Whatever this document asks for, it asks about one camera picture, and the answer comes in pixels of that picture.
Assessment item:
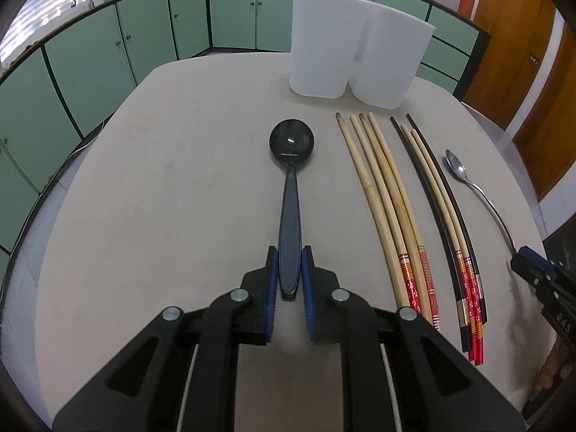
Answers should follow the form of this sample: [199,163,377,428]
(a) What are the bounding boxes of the bamboo chopstick red-orange end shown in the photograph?
[401,125,484,366]

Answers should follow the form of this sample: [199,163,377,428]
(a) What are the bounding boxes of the bamboo chopstick orange-red end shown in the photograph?
[367,112,440,330]

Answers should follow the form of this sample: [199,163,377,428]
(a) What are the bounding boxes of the black chopstick gold band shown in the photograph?
[391,116,473,353]

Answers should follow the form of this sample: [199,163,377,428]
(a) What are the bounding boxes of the silver metal spoon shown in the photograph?
[445,149,517,255]

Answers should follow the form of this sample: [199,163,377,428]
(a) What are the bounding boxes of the black plastic serving spoon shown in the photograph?
[269,119,315,300]

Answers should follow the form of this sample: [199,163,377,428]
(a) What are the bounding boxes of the black chopstick thin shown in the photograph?
[406,114,488,325]

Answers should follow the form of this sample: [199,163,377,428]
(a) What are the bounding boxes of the bamboo chopstick red patterned end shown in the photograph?
[351,115,423,314]

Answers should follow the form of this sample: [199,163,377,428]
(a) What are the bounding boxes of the green kitchen base cabinets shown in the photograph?
[1,0,489,266]

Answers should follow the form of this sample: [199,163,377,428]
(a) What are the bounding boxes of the person's right hand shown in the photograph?
[530,337,573,401]

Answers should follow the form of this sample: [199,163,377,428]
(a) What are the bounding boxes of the wooden door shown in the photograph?
[513,26,575,199]
[464,0,555,129]

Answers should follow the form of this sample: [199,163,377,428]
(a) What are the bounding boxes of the white double-compartment utensil holder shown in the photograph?
[289,0,436,109]

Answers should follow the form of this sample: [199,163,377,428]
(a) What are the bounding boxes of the orange-red thermos bottle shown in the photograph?
[457,0,476,19]

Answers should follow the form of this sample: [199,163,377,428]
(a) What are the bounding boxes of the window blinds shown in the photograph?
[1,0,96,67]

